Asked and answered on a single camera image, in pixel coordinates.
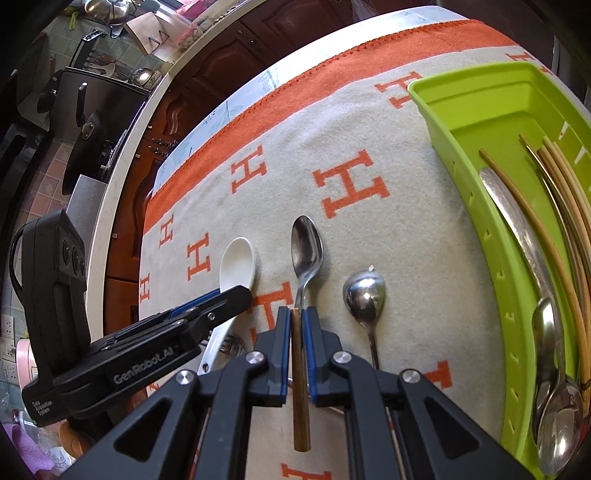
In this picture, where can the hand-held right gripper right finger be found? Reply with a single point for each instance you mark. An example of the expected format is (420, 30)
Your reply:
(308, 350)

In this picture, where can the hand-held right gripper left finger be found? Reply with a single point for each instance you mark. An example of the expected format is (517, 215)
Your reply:
(286, 350)

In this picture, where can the brown wooden kitchen cabinet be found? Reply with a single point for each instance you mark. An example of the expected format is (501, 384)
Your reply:
(207, 60)

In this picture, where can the green plastic utensil tray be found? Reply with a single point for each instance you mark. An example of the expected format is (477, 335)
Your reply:
(461, 120)

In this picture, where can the metal cooking pot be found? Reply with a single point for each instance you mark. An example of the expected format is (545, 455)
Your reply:
(106, 9)

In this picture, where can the small metal teapot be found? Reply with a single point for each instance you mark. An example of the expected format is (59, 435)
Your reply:
(143, 76)

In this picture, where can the white ceramic spoon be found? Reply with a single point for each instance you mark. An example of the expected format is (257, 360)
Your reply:
(238, 263)

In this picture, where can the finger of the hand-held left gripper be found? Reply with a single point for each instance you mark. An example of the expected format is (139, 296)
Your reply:
(194, 302)
(226, 304)

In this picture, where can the round metal spoon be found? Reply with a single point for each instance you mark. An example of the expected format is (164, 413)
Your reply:
(364, 295)

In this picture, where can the metal fork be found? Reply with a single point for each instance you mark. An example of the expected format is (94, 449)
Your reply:
(233, 344)

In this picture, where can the metal butter knife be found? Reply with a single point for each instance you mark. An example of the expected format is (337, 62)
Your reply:
(512, 207)

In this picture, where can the wooden cutting board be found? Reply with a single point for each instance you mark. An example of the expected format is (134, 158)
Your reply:
(147, 32)

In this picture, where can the black stove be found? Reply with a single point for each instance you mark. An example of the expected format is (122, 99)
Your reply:
(60, 106)

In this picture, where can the white wall socket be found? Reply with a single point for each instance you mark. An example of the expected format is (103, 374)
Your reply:
(8, 332)

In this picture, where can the grey metal panel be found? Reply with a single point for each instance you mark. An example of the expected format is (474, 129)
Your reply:
(92, 221)

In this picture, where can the beige orange printed blanket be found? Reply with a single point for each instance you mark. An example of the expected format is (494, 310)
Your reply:
(369, 115)

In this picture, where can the black frying pan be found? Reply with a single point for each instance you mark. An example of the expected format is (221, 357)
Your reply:
(85, 152)

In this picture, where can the purple cloth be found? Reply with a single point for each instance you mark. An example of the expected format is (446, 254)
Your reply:
(27, 454)

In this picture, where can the white printed table cover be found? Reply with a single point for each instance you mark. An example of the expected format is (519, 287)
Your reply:
(277, 76)

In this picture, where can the person's left hand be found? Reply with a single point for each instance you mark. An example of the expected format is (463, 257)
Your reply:
(73, 438)

